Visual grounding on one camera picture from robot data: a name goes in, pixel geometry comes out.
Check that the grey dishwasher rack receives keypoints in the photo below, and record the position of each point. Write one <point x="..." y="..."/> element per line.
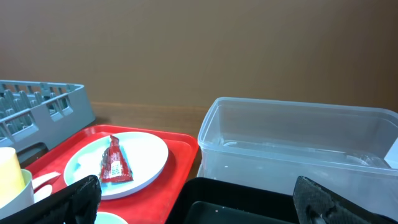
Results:
<point x="42" y="112"/>

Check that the red ketchup sachet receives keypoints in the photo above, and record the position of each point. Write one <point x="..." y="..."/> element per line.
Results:
<point x="114" y="167"/>

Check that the small light blue bowl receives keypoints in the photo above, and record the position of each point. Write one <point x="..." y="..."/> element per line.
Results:
<point x="108" y="218"/>

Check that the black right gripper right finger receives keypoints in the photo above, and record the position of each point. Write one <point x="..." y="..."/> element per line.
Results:
<point x="316" y="204"/>

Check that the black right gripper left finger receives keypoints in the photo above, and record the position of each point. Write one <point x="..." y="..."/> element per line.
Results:
<point x="76" y="204"/>

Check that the large light blue plate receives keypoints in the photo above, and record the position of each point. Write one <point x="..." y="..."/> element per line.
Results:
<point x="145" y="153"/>

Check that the white plastic spoon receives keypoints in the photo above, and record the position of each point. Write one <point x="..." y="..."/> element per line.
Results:
<point x="43" y="193"/>

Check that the clear plastic bin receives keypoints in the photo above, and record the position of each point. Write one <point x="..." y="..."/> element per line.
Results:
<point x="268" y="144"/>

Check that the yellow plastic cup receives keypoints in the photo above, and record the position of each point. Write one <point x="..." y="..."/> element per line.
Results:
<point x="12" y="181"/>

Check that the black waste tray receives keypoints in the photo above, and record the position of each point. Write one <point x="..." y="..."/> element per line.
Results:
<point x="204" y="200"/>

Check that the white plastic fork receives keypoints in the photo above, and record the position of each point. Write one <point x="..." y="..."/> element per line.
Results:
<point x="45" y="179"/>

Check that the red plastic tray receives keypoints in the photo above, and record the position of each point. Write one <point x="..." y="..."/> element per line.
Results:
<point x="149" y="205"/>

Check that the light green bowl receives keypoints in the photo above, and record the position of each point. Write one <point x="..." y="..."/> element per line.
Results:
<point x="23" y="200"/>

